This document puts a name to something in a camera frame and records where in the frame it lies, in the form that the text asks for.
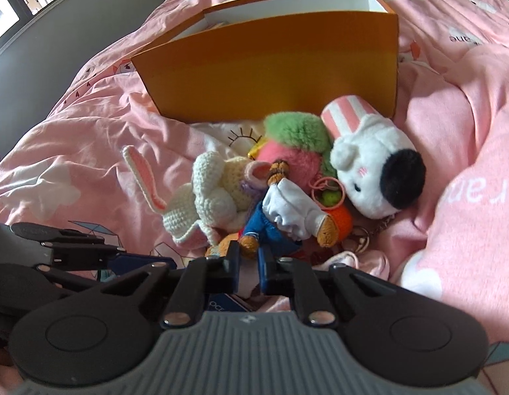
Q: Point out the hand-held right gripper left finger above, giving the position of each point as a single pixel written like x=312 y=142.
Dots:
x=233 y=271

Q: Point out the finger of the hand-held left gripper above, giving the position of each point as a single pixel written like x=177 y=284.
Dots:
x=131 y=261
x=53 y=236

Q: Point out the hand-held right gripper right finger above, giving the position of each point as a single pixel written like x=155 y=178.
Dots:
x=266 y=275

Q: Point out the blue rectangular badge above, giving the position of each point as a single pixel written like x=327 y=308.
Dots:
x=229 y=303

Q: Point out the orange plush doll blue outfit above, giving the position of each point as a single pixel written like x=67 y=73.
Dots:
x=287 y=214

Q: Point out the cream crochet bunny doll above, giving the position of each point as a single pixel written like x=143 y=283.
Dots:
x=213 y=189

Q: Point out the orange-red crochet fruit charm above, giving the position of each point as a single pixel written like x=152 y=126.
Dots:
x=340 y=222

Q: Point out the pink pouch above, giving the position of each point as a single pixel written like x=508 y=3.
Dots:
x=361 y=263

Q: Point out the pink and green fluffy plush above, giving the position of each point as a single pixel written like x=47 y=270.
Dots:
x=291 y=152

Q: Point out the white dog plush striped hat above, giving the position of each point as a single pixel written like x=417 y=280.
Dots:
x=369 y=160

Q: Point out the orange cardboard box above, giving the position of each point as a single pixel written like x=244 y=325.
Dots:
x=270 y=70

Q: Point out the pink printed duvet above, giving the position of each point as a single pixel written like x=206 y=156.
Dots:
x=94 y=131

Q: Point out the window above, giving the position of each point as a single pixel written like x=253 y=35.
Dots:
x=15 y=0

